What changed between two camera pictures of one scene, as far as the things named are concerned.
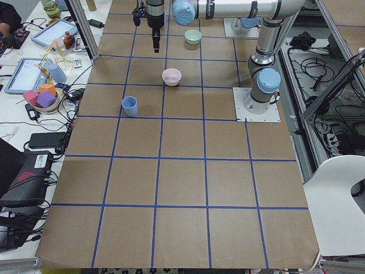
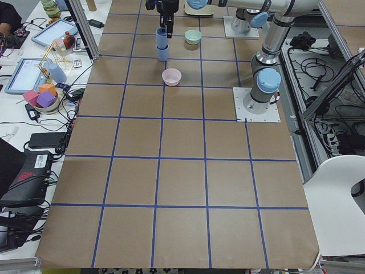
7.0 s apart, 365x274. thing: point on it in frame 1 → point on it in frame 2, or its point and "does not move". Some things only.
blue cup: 129,104 → 162,49
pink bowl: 171,77 does not move
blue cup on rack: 57,73 does not move
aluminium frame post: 81,25 does not move
